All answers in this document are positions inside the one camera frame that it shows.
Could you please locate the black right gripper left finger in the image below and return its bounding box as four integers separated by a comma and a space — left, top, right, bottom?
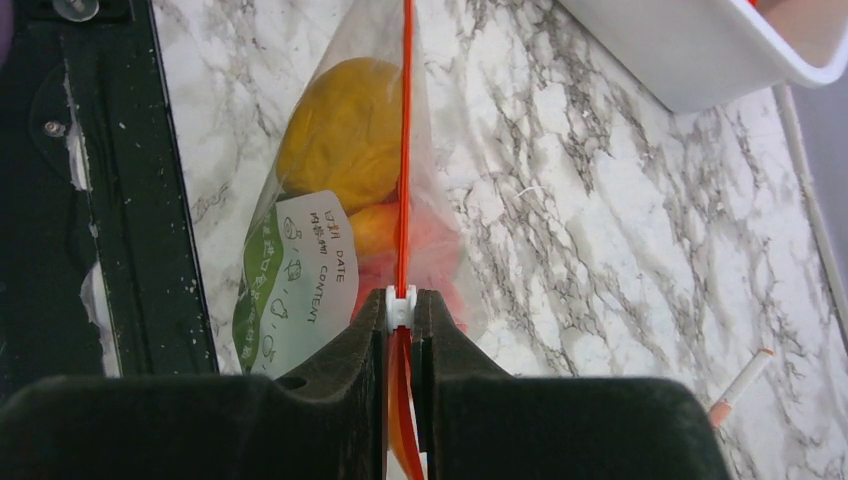
1, 289, 388, 479

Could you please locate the small yellow mango toy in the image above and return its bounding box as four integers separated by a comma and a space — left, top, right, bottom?
275, 57, 402, 214

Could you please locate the white plastic bin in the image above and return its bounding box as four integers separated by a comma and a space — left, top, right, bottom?
563, 1, 847, 113

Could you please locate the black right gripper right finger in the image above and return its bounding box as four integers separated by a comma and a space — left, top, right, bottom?
411, 290, 729, 479

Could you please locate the white marker pen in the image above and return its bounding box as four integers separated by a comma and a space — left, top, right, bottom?
708, 348, 775, 429

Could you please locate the clear zip bag orange zipper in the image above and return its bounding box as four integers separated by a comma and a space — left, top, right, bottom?
231, 0, 492, 480

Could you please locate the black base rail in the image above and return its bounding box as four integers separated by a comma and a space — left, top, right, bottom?
1, 1, 218, 397

